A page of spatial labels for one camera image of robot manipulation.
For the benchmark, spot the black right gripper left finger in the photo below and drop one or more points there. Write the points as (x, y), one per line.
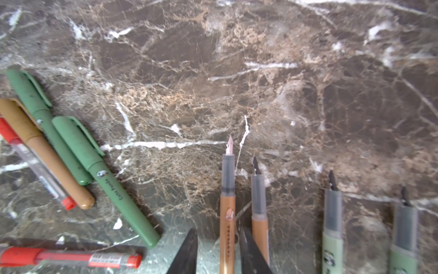
(185, 261)

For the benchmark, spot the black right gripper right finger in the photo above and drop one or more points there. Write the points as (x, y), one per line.
(252, 260)

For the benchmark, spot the single red gel pen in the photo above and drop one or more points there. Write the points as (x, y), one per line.
(21, 256)

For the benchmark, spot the green pen long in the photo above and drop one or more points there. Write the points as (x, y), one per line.
(39, 106)

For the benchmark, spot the brown pen cluster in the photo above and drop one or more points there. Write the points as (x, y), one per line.
(31, 134)

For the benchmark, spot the red gel pen far cluster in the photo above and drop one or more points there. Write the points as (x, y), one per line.
(41, 172)

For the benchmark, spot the green pen short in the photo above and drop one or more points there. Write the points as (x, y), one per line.
(90, 155)

